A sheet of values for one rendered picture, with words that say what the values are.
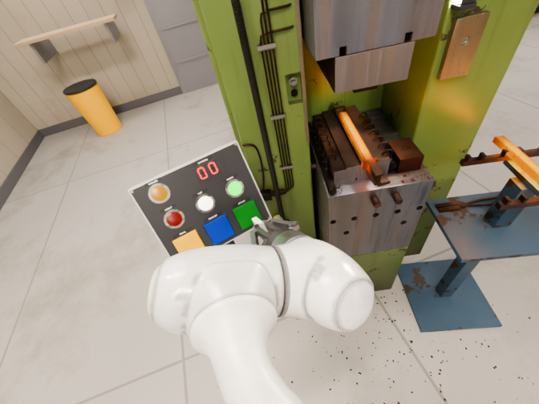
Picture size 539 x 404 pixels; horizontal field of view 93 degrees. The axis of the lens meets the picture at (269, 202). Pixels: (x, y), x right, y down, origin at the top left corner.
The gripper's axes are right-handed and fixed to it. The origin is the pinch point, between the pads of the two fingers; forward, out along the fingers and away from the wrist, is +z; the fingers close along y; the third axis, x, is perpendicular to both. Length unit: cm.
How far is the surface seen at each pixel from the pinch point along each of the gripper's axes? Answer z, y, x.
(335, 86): -0.4, 35.7, 24.9
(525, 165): -13, 85, -22
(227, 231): 12.5, -8.0, -1.5
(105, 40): 375, -23, 203
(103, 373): 93, -109, -70
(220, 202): 13.2, -5.9, 7.7
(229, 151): 13.2, 3.6, 20.2
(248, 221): 12.5, -0.8, -2.0
